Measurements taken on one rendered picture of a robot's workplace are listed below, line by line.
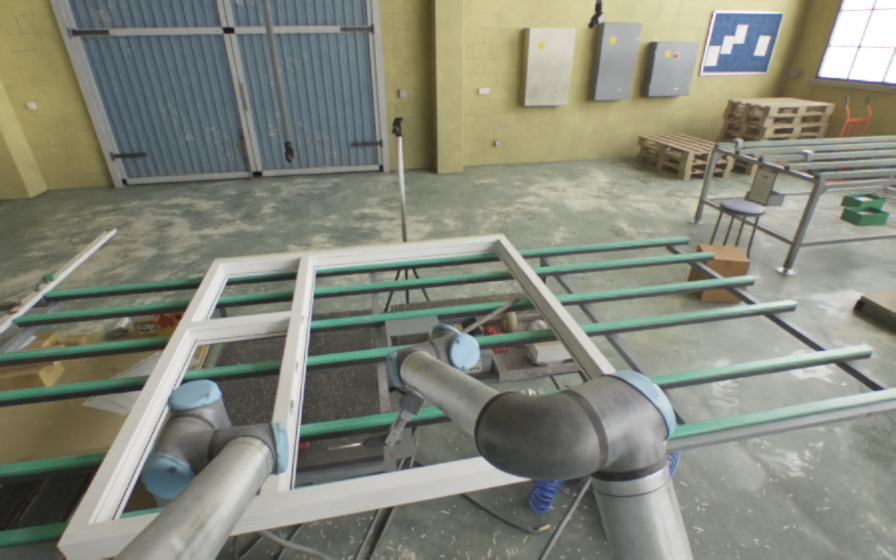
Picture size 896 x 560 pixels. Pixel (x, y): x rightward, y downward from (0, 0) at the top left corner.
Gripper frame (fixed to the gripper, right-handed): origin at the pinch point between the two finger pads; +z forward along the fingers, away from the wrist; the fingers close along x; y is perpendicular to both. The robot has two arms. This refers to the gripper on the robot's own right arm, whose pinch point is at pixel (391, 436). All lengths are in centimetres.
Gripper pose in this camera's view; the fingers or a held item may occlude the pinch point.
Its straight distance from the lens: 133.0
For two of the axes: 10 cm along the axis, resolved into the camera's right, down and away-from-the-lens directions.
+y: -8.6, -5.1, -0.6
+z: -4.9, 8.4, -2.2
